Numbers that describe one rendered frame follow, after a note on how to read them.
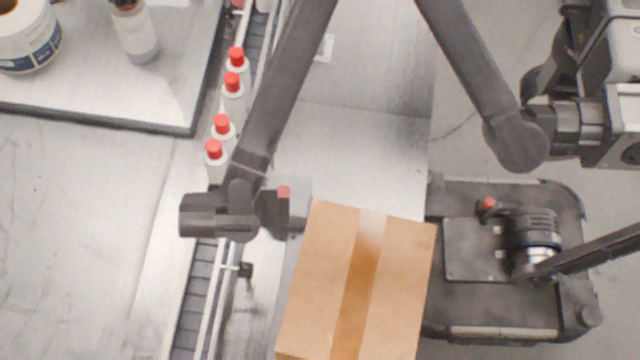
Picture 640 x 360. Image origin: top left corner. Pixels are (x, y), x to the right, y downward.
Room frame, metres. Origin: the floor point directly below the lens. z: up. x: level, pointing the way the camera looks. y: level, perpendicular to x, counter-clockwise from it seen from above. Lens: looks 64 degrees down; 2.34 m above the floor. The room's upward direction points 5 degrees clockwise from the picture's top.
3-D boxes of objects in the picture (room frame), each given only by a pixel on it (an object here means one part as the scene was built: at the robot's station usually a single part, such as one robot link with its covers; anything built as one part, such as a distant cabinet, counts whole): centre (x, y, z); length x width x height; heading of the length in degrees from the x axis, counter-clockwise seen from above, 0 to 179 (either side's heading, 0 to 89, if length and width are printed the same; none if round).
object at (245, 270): (0.45, 0.16, 0.91); 0.07 x 0.03 x 0.16; 86
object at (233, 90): (0.83, 0.21, 0.98); 0.05 x 0.05 x 0.20
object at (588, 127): (0.55, -0.37, 1.45); 0.09 x 0.08 x 0.12; 3
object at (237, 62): (0.89, 0.20, 0.98); 0.05 x 0.05 x 0.20
